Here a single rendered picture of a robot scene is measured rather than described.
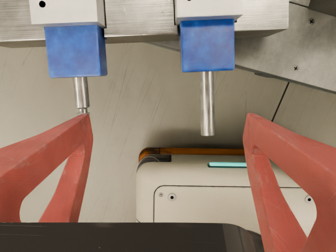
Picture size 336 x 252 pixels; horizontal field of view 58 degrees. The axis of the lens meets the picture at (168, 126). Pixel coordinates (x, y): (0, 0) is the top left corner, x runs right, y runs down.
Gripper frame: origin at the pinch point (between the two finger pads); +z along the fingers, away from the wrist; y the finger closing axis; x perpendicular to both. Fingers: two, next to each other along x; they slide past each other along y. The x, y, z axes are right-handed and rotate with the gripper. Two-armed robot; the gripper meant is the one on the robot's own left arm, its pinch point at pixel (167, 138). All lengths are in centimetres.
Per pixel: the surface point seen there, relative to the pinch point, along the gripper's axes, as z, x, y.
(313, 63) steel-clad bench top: 19.2, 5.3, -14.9
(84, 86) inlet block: 13.0, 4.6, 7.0
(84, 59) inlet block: 13.0, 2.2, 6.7
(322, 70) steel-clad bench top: 18.8, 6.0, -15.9
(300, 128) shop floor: 82, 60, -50
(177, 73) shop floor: 91, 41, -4
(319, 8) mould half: 20.4, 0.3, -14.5
